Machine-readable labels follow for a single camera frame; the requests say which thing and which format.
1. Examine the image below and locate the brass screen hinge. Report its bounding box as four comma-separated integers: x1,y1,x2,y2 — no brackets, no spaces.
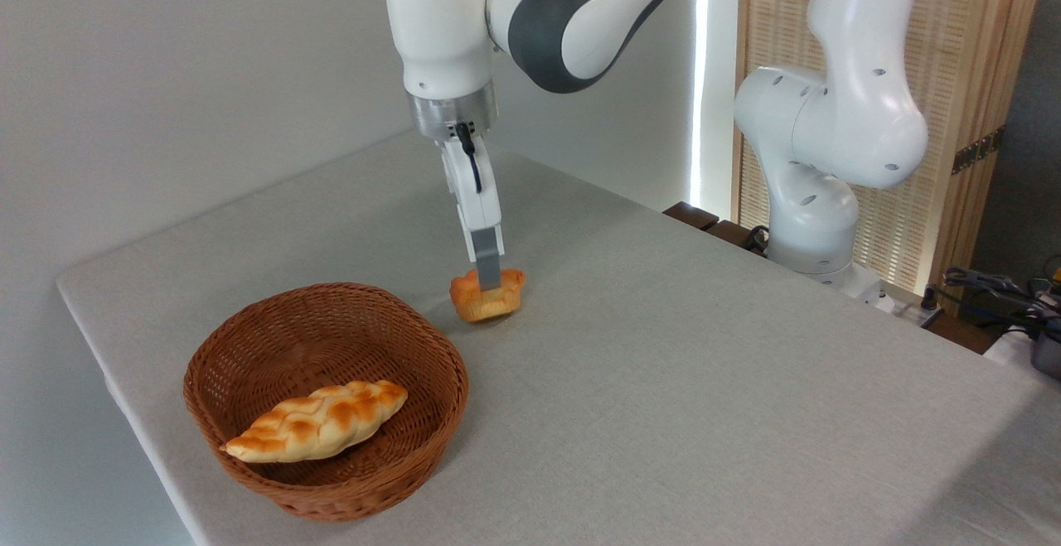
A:
951,127,1006,176

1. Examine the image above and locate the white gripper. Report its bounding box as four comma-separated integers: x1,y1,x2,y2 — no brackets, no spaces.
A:
438,133,506,292

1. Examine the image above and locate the long braided bread loaf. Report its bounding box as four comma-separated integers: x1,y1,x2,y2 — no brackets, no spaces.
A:
221,379,409,464

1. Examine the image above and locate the white power strip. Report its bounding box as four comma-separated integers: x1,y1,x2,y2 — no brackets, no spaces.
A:
877,293,943,329

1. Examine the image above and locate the grey metal pot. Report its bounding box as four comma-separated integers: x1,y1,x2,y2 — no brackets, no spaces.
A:
1030,314,1061,381

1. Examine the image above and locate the brown wicker basket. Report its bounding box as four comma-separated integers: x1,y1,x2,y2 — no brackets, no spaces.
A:
183,283,470,524

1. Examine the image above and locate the dark brown wooden block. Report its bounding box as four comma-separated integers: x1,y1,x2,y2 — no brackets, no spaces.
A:
662,201,720,233
705,220,769,259

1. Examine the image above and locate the black cable bundle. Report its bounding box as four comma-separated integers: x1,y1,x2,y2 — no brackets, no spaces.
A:
942,267,1061,340

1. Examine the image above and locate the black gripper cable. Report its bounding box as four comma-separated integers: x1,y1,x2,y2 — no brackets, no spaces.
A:
453,121,484,196

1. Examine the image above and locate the round golden bread roll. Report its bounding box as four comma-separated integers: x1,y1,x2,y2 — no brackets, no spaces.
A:
449,268,527,324

